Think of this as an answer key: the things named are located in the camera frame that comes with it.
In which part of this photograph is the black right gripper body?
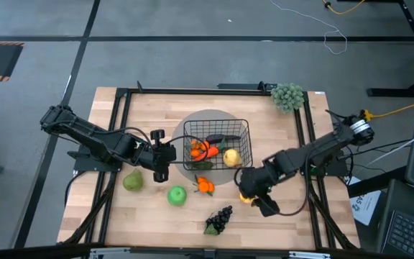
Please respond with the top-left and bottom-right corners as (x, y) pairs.
(236, 163), (280, 218)

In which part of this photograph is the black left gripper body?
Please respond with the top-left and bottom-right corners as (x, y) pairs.
(144, 128), (178, 183)

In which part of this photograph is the yellow star fruit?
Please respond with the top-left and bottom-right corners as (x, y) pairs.
(239, 192), (257, 206)

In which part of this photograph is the yellow pear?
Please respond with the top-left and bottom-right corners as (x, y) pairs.
(222, 148), (243, 168)

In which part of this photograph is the orange tangerine cluster with leaves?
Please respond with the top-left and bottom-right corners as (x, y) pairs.
(192, 174), (216, 197)
(188, 139), (211, 159)

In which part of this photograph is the green pear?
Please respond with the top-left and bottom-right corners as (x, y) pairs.
(122, 168), (144, 192)

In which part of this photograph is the green apple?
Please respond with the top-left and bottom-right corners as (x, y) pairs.
(167, 185), (188, 208)

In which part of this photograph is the dark grape bunch with leaf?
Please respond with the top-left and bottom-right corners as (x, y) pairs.
(203, 204), (234, 237)

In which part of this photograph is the purple eggplant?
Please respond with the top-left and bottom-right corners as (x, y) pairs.
(205, 133), (242, 145)

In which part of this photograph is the black wire basket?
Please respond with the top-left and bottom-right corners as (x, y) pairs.
(182, 118), (254, 172)

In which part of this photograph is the grey round mat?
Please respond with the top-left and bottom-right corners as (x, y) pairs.
(170, 109), (253, 187)

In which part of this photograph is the pale green artificial plant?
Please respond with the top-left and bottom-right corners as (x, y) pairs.
(270, 82), (305, 115)

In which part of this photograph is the white printed paper sheet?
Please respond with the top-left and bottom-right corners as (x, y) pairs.
(348, 176), (382, 227)

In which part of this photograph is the black laptop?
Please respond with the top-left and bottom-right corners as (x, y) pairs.
(375, 178), (414, 259)

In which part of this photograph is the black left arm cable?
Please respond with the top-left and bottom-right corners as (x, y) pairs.
(170, 134), (211, 165)

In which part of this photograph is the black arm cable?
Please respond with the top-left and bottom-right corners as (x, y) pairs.
(234, 150), (314, 217)
(170, 134), (211, 165)

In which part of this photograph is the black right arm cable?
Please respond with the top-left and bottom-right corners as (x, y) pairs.
(234, 150), (314, 217)

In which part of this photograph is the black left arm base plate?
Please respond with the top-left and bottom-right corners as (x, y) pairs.
(66, 143), (125, 173)

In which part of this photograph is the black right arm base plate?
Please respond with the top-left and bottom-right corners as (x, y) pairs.
(300, 158), (348, 177)

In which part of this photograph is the black aluminium table frame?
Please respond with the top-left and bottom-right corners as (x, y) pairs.
(57, 81), (361, 253)

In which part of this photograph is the silver metal bracket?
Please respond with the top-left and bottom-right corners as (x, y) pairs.
(287, 250), (332, 259)
(88, 247), (132, 259)

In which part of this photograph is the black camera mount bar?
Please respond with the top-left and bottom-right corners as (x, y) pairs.
(216, 81), (278, 95)

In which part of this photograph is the yellow hanging power cord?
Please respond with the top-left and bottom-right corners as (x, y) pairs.
(363, 102), (414, 122)

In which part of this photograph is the grey cable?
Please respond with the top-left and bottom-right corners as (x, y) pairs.
(364, 133), (414, 167)

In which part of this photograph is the black desk leg frame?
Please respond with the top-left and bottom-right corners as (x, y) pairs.
(336, 0), (414, 98)

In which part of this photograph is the white floor cable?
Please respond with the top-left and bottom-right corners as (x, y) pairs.
(270, 0), (349, 55)

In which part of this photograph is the yellow floor cable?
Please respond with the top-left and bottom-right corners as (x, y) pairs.
(321, 0), (367, 16)

